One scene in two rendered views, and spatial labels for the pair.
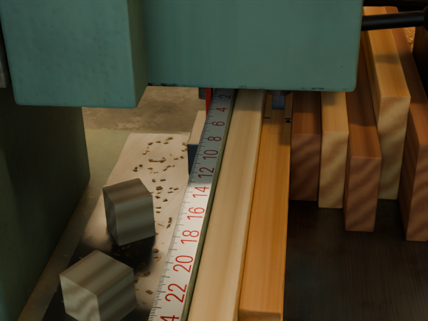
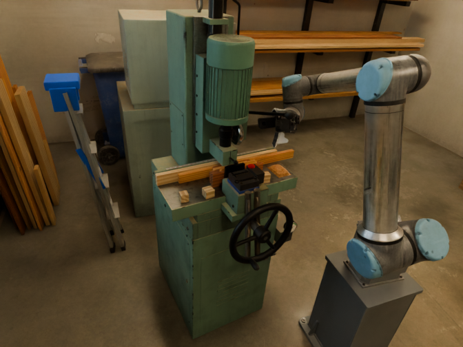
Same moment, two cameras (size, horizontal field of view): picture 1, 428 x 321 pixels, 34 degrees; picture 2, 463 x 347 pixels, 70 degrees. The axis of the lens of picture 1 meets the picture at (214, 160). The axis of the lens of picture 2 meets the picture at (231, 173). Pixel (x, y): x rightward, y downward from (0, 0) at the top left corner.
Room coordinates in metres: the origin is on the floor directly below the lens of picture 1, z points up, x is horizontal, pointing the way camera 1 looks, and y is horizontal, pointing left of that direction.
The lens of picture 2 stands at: (-0.30, -1.07, 1.68)
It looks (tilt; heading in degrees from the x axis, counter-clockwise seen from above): 32 degrees down; 52
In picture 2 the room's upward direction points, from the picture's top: 4 degrees clockwise
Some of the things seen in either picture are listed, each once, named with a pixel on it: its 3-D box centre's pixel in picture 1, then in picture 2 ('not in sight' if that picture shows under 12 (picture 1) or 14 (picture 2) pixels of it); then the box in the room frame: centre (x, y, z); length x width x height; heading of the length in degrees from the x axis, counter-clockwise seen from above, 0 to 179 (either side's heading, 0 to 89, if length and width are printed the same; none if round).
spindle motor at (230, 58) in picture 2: not in sight; (229, 80); (0.45, -0.05, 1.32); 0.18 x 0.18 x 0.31
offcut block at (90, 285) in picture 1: (99, 290); not in sight; (0.40, 0.09, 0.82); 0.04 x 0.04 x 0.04; 51
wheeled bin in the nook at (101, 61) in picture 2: not in sight; (122, 107); (0.68, 1.95, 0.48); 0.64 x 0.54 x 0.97; 167
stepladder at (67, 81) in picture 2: not in sight; (91, 172); (0.06, 0.78, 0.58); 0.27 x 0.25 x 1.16; 165
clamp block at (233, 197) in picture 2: not in sight; (244, 192); (0.42, -0.24, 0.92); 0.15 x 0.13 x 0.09; 173
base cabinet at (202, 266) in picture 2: not in sight; (209, 244); (0.47, 0.07, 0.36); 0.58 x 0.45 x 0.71; 83
